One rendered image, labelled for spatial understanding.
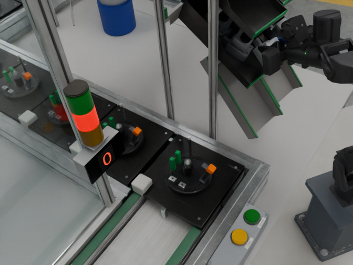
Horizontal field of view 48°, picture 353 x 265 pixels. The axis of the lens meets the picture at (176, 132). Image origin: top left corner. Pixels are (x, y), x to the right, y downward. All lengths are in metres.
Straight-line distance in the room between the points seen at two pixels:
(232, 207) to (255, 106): 0.33
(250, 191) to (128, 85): 0.72
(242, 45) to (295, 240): 0.57
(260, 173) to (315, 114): 0.42
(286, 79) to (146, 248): 0.71
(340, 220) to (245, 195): 0.26
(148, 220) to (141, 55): 0.83
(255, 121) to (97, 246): 0.59
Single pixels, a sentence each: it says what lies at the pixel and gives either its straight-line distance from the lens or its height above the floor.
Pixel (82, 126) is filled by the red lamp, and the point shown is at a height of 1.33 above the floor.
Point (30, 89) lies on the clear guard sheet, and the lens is 0.78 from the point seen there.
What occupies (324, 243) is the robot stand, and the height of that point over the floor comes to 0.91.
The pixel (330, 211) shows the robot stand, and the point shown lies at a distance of 1.05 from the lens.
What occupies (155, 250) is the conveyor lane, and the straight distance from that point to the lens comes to 1.12.
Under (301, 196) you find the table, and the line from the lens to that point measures 1.29.
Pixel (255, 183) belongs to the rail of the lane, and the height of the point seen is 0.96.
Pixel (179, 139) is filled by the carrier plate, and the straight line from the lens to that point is 1.26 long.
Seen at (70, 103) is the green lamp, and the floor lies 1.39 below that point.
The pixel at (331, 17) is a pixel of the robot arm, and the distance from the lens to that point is 0.94.
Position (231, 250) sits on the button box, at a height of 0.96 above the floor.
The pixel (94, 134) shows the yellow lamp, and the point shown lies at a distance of 0.87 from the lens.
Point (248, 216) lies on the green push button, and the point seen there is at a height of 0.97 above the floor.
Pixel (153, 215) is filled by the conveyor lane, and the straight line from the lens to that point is 1.17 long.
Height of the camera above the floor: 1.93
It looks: 49 degrees down
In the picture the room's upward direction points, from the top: 6 degrees counter-clockwise
